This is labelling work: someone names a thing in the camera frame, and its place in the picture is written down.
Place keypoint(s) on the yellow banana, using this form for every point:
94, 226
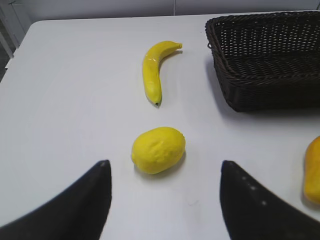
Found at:
151, 69

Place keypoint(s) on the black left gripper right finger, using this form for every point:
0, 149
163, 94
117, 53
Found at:
252, 212

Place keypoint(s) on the orange yellow mango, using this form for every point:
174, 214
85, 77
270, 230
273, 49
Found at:
311, 187

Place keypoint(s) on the black wicker basket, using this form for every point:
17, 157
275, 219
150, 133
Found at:
267, 61

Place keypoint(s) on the yellow lemon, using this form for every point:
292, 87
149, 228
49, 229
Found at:
158, 149

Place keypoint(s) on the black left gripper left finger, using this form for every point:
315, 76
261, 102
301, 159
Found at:
78, 213

